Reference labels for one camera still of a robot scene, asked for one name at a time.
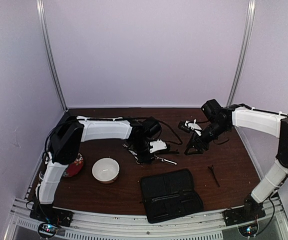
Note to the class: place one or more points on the red floral plate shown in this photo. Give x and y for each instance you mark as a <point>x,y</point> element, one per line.
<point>75,167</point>

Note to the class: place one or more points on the black zip tool case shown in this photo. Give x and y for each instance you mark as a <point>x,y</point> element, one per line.
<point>169,196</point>

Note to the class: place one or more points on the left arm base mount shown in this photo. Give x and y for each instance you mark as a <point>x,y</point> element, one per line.
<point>50,219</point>

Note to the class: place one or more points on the aluminium front rail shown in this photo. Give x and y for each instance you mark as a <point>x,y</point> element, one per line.
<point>199,226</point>

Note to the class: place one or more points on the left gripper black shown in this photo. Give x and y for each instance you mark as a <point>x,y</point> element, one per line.
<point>142,159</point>

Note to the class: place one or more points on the black hair clip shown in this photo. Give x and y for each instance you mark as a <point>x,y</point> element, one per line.
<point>171,152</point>
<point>211,168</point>

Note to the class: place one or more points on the aluminium frame post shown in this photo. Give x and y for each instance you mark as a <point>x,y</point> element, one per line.
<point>49,53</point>
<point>248,28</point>

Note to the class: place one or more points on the white ceramic bowl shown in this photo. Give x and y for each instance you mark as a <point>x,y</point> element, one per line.
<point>106,170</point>

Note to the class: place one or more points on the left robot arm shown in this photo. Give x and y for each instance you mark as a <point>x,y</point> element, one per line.
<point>65,139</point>

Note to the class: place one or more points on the black hair clip right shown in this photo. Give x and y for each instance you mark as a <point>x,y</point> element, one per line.
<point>211,168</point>

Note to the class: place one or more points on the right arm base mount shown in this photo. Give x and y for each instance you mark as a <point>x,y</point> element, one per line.
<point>246,217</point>

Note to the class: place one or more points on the silver straight scissors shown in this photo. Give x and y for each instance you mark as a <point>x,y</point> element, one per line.
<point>164,160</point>

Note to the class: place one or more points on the right aluminium frame post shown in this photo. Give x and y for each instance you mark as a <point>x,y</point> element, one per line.
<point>248,28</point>

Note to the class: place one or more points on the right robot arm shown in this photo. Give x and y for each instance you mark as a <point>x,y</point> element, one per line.
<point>264,132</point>

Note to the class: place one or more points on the left aluminium frame post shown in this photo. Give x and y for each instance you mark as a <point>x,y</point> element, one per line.
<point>49,53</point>

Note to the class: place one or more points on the silver thinning scissors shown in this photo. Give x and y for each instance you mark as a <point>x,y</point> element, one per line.
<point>130,147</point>

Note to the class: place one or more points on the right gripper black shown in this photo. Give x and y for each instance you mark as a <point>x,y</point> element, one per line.
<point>196,141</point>

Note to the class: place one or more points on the black hair clip centre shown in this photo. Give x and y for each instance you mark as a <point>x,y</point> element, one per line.
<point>171,152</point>

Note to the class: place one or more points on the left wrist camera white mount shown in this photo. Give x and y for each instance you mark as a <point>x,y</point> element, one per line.
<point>157,145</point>

